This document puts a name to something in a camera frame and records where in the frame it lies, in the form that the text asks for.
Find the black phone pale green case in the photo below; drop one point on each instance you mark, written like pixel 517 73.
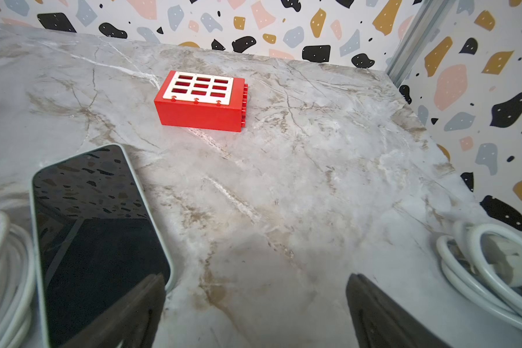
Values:
pixel 95 239

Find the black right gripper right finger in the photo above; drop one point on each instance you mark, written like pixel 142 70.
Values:
pixel 380 322

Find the red block white grid top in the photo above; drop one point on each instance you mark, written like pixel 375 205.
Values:
pixel 211 102

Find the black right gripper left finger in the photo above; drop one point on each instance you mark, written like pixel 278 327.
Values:
pixel 131 322

